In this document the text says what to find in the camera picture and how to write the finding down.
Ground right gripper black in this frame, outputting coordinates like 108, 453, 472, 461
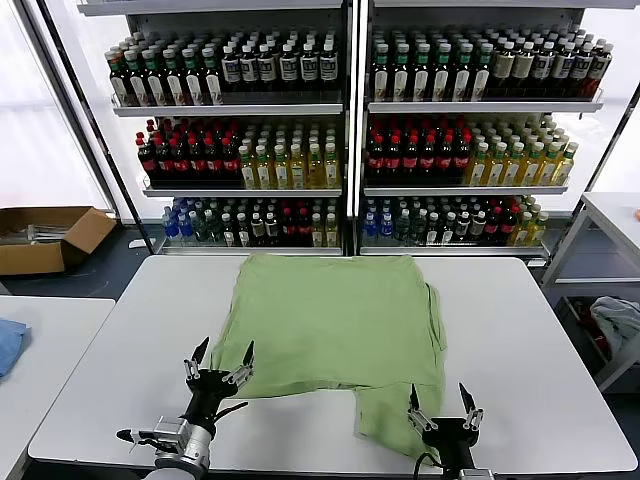
407, 382, 485, 470

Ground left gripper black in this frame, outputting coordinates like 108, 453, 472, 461
182, 336, 256, 425

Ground green t-shirt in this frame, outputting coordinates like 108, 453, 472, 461
207, 253, 449, 464

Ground cola bottle red cap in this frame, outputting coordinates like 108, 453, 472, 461
153, 135, 174, 184
136, 135, 158, 184
221, 134, 240, 184
280, 205, 297, 246
452, 133, 472, 182
419, 133, 438, 182
366, 133, 385, 182
187, 135, 207, 184
204, 134, 224, 184
170, 135, 191, 184
401, 133, 421, 182
295, 205, 312, 246
384, 133, 403, 182
436, 133, 455, 182
485, 205, 502, 245
500, 205, 516, 245

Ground dark storage crate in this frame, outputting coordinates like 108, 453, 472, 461
556, 294, 640, 381

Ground red cloth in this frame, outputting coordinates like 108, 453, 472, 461
577, 299, 612, 354

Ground pale grey crumpled cloth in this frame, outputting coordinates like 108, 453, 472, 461
589, 295, 640, 362

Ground blue folded cloth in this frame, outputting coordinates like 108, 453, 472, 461
0, 317, 32, 382

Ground brown cardboard box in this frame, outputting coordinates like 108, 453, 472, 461
0, 205, 119, 277

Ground silver metal bars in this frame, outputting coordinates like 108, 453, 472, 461
0, 223, 66, 247

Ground white metal shelf rack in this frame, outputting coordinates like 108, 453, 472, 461
355, 0, 640, 262
77, 0, 359, 257

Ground dark bottle green cap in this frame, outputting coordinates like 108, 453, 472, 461
141, 47, 165, 107
123, 48, 148, 107
452, 43, 474, 103
371, 43, 392, 103
180, 46, 205, 106
471, 43, 494, 103
108, 47, 131, 107
433, 43, 454, 103
201, 45, 225, 106
160, 46, 184, 107
391, 43, 412, 103
412, 43, 433, 103

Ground dark bottle white label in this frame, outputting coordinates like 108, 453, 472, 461
258, 44, 279, 94
298, 43, 320, 94
278, 43, 300, 94
239, 44, 260, 94
318, 42, 339, 94
221, 44, 242, 94

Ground dark bottle beige label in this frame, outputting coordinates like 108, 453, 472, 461
510, 42, 537, 99
492, 42, 517, 99

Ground dark bottle navy label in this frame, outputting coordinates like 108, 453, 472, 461
568, 42, 595, 99
549, 42, 576, 99
530, 42, 556, 99

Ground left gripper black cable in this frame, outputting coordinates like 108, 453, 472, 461
213, 401, 249, 422

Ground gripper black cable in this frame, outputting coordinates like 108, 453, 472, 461
213, 401, 249, 422
412, 451, 447, 472

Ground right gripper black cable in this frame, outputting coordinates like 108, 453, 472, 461
412, 451, 447, 472

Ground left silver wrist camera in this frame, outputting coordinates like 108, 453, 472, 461
116, 415, 195, 455

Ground grey metal frame table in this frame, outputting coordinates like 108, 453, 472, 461
541, 191, 640, 394

